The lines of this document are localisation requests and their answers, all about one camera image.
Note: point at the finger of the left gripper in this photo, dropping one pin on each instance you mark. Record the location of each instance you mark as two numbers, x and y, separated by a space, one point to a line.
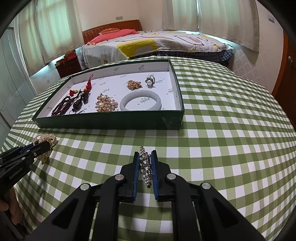
34 150

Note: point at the dark green tray box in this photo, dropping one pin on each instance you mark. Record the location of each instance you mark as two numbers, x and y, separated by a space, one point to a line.
72 104

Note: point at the small gold brooch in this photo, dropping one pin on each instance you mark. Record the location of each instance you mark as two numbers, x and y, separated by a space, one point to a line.
134 85

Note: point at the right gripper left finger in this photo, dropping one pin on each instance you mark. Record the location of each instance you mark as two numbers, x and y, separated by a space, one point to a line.
91 212

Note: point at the orange patterned pillow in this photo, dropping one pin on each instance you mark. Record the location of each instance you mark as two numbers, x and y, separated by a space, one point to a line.
108 31

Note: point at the white curtain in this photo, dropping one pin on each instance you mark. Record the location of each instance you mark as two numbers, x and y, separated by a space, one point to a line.
236 21
48 29

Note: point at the green checkered tablecloth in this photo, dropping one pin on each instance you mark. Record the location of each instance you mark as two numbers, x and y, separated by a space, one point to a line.
234 135

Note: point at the silver rhinestone brooch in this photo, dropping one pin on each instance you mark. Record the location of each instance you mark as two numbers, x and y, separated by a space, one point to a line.
145 166

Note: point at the red box on nightstand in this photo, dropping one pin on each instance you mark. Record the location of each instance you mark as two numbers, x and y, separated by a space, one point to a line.
70 55

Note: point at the bed with patterned sheet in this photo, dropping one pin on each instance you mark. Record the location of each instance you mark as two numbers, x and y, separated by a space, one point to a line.
160 43

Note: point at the wall light switch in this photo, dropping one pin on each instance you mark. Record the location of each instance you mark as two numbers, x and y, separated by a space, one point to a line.
271 19

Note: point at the dark wooden nightstand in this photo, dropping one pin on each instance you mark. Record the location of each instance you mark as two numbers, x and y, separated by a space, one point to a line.
66 67

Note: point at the wooden door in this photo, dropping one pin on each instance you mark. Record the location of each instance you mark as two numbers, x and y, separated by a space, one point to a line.
285 86

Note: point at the left hand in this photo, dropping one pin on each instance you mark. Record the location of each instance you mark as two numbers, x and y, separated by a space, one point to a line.
10 202

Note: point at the left white curtain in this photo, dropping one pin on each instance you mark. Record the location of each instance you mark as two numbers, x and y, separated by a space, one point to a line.
48 29

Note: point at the large gold pearl brooch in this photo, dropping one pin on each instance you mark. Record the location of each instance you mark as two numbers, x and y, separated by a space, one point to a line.
105 104

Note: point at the silver pearl ring brooch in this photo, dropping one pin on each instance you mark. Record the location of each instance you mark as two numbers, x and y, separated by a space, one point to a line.
150 81

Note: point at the white jade bangle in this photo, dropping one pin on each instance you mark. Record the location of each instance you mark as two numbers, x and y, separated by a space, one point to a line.
141 100

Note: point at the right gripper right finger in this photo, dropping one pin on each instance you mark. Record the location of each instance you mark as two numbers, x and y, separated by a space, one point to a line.
199 212

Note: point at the glass wardrobe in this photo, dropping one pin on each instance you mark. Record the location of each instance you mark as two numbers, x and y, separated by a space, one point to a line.
15 89

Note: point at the pink pillow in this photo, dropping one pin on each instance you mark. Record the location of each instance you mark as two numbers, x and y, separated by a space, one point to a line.
110 36

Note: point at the right white curtain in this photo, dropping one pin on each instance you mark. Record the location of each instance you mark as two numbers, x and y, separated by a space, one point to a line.
236 21

